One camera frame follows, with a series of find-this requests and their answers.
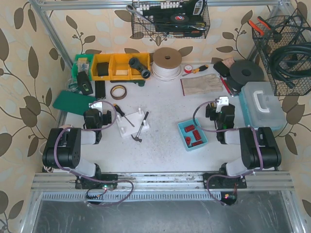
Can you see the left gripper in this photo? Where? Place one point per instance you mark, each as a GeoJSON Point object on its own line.
{"type": "Point", "coordinates": [107, 117]}

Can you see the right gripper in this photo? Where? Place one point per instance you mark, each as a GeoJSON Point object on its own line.
{"type": "Point", "coordinates": [210, 111]}

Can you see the teal plastic tray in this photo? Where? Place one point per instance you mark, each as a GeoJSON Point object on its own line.
{"type": "Point", "coordinates": [183, 134]}

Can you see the claw hammer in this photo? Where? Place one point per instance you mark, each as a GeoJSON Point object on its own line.
{"type": "Point", "coordinates": [136, 138]}

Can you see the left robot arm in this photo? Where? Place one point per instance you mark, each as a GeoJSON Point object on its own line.
{"type": "Point", "coordinates": [65, 151]}

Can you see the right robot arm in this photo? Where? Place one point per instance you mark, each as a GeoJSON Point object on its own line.
{"type": "Point", "coordinates": [259, 149]}

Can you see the canvas work glove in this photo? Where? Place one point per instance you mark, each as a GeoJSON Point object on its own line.
{"type": "Point", "coordinates": [201, 85]}

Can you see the red utility knife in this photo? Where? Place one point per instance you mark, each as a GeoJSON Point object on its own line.
{"type": "Point", "coordinates": [230, 90]}

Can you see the white peg board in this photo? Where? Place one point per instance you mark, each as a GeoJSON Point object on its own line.
{"type": "Point", "coordinates": [136, 118]}

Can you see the brown tape roll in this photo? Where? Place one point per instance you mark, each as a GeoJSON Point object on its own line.
{"type": "Point", "coordinates": [118, 92]}

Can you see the black ribbed block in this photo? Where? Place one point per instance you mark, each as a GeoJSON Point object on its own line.
{"type": "Point", "coordinates": [100, 92]}

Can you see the green flat case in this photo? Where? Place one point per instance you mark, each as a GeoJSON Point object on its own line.
{"type": "Point", "coordinates": [73, 102]}

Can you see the black green meter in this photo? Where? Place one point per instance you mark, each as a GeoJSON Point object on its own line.
{"type": "Point", "coordinates": [84, 83]}

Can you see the black sanding block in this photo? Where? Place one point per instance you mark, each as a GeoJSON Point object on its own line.
{"type": "Point", "coordinates": [222, 69]}

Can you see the red white tape roll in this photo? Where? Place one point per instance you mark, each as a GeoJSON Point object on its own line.
{"type": "Point", "coordinates": [187, 69]}

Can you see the clear teal toolbox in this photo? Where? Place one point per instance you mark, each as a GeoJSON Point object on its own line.
{"type": "Point", "coordinates": [260, 107]}

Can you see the black filament spool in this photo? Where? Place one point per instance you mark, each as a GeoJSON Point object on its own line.
{"type": "Point", "coordinates": [243, 71]}

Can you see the yellow bin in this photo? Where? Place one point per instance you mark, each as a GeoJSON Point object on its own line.
{"type": "Point", "coordinates": [101, 68]}
{"type": "Point", "coordinates": [119, 67]}
{"type": "Point", "coordinates": [145, 59]}

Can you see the green bin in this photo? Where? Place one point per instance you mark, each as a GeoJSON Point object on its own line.
{"type": "Point", "coordinates": [82, 63]}

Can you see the grey pipe fitting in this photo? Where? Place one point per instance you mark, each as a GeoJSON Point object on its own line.
{"type": "Point", "coordinates": [137, 65]}

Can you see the white cable spool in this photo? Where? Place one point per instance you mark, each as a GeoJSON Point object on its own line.
{"type": "Point", "coordinates": [166, 65]}

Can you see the wire basket with hoses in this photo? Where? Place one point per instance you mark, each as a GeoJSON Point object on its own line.
{"type": "Point", "coordinates": [285, 52]}

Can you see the wire basket with tools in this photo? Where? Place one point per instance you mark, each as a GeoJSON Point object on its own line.
{"type": "Point", "coordinates": [160, 20]}

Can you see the orange handled pliers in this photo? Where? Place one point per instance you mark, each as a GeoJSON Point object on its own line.
{"type": "Point", "coordinates": [257, 27]}

